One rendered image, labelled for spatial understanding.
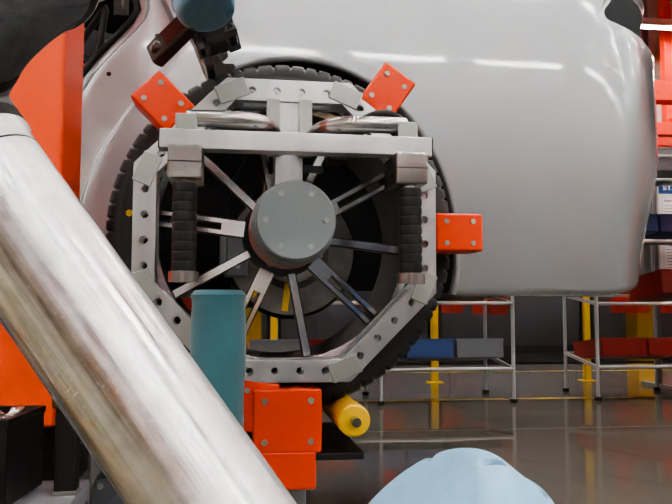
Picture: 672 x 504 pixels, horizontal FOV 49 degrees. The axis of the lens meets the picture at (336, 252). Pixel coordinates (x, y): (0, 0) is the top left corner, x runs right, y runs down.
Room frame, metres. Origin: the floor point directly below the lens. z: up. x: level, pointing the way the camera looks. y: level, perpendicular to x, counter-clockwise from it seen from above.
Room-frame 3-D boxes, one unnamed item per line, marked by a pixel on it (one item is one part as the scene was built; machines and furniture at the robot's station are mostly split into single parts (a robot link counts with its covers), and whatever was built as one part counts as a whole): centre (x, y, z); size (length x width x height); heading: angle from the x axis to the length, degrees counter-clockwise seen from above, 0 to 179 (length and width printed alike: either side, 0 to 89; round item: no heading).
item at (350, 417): (1.46, -0.02, 0.51); 0.29 x 0.06 x 0.06; 8
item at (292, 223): (1.27, 0.08, 0.85); 0.21 x 0.14 x 0.14; 8
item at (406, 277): (1.13, -0.11, 0.83); 0.04 x 0.04 x 0.16
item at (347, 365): (1.34, 0.09, 0.85); 0.54 x 0.07 x 0.54; 98
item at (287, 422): (1.38, 0.09, 0.48); 0.16 x 0.12 x 0.17; 8
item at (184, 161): (1.11, 0.23, 0.93); 0.09 x 0.05 x 0.05; 8
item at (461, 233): (1.39, -0.22, 0.85); 0.09 x 0.08 x 0.07; 98
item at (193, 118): (1.20, 0.17, 1.03); 0.19 x 0.18 x 0.11; 8
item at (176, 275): (1.08, 0.22, 0.83); 0.04 x 0.04 x 0.16
